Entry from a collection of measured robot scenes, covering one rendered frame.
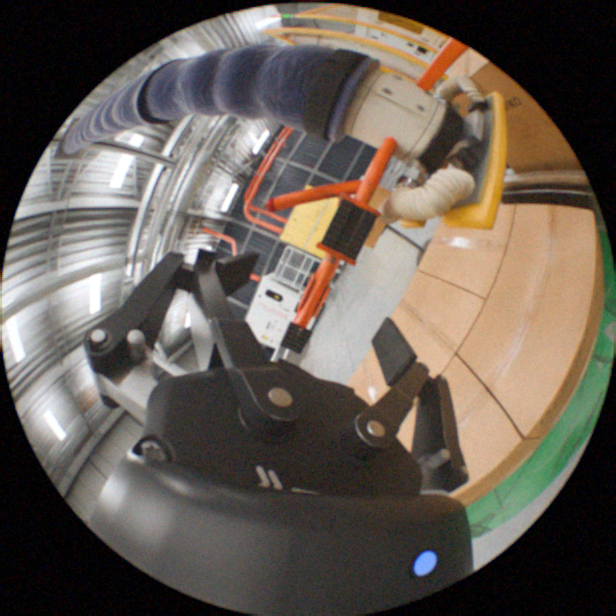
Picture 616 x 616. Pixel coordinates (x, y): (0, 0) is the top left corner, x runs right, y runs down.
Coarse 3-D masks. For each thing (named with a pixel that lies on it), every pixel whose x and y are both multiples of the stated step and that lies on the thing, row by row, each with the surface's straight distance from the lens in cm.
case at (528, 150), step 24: (456, 72) 96; (480, 72) 69; (504, 96) 71; (528, 96) 70; (528, 120) 74; (528, 144) 80; (552, 144) 77; (528, 168) 88; (552, 168) 84; (576, 168) 81
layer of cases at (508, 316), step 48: (432, 240) 123; (480, 240) 90; (528, 240) 75; (576, 240) 68; (432, 288) 99; (480, 288) 77; (528, 288) 65; (576, 288) 60; (432, 336) 85; (480, 336) 68; (528, 336) 59; (576, 336) 55; (384, 384) 99; (480, 384) 62; (528, 384) 55; (480, 432) 59; (528, 432) 53; (480, 480) 59
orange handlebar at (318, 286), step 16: (448, 48) 32; (464, 48) 32; (432, 64) 35; (448, 64) 34; (416, 80) 51; (432, 80) 36; (384, 144) 34; (384, 160) 33; (368, 176) 31; (368, 192) 30; (320, 272) 30; (320, 288) 30; (304, 304) 31; (320, 304) 31; (304, 320) 32
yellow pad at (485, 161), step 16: (496, 96) 47; (496, 112) 41; (496, 128) 36; (480, 144) 35; (496, 144) 33; (464, 160) 31; (480, 160) 32; (496, 160) 30; (480, 176) 29; (496, 176) 28; (480, 192) 27; (496, 192) 27; (464, 208) 29; (480, 208) 26; (496, 208) 26; (448, 224) 32; (464, 224) 28; (480, 224) 26
